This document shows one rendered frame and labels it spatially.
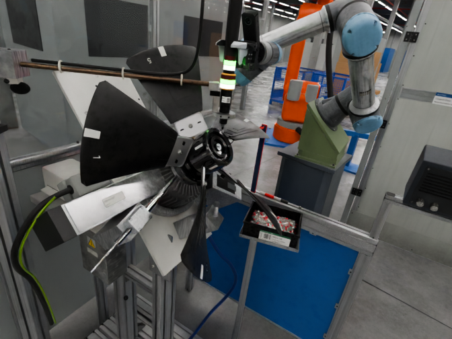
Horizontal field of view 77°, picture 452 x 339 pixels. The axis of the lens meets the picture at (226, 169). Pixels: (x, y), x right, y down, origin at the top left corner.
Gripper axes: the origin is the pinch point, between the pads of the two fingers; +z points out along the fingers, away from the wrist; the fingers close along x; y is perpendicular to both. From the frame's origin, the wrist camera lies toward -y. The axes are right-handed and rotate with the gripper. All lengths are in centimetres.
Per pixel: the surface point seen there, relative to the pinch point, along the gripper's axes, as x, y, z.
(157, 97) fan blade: 16.0, 17.1, 9.1
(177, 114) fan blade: 9.9, 21.1, 7.3
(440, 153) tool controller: -62, 24, -38
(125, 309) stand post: 32, 117, 11
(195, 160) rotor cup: -1.6, 30.9, 12.4
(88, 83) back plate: 40.2, 17.0, 14.7
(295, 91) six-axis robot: 89, 60, -365
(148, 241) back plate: 6, 57, 22
